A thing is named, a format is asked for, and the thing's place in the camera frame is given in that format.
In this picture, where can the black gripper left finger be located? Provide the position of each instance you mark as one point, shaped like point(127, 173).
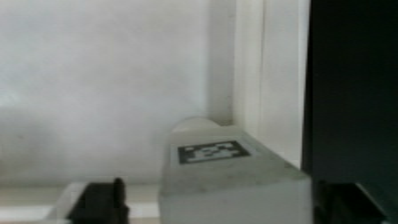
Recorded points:
point(93, 203)

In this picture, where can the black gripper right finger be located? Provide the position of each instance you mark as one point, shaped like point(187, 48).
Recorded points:
point(347, 205)

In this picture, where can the white leg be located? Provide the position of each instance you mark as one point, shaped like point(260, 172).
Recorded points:
point(230, 183)

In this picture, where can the white square tabletop tray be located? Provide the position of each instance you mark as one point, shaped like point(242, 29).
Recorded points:
point(118, 66)

